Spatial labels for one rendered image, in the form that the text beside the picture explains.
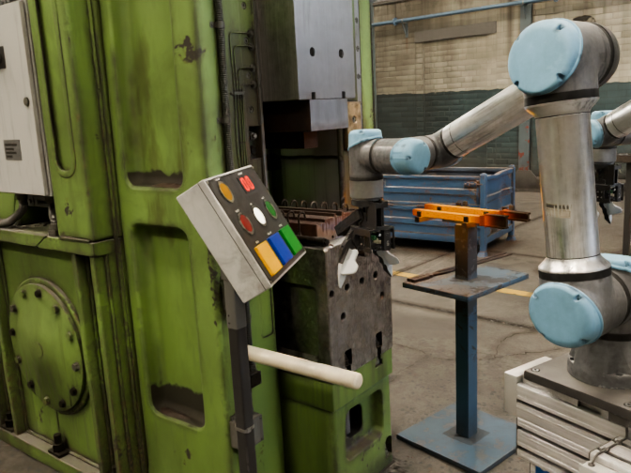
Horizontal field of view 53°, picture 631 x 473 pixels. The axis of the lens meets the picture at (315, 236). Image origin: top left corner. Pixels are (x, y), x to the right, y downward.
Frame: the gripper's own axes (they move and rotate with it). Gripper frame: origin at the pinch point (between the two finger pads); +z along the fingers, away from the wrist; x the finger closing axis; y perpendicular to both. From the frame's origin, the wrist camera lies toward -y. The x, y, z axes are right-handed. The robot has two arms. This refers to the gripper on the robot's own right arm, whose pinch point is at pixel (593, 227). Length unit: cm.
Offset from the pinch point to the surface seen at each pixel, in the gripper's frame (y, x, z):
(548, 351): -88, 99, 93
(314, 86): -51, -67, -47
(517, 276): -39.9, 14.0, 26.3
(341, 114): -55, -54, -38
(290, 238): -24, -95, -8
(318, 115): -51, -66, -38
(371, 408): -58, -45, 69
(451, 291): -43, -18, 26
